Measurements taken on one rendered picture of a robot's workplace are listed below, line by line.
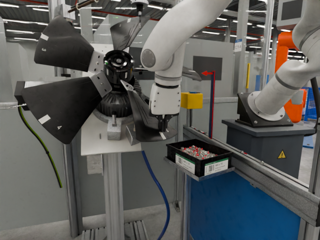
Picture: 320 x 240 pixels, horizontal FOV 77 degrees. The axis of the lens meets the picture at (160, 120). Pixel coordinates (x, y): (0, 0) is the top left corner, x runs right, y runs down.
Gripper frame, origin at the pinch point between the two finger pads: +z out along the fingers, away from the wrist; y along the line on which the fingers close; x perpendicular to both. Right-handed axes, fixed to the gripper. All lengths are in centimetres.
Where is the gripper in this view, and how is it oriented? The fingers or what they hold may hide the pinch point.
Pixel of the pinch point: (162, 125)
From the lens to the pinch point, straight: 71.7
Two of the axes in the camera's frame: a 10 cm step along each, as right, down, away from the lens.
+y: -9.6, 0.4, -2.6
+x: 2.5, 4.6, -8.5
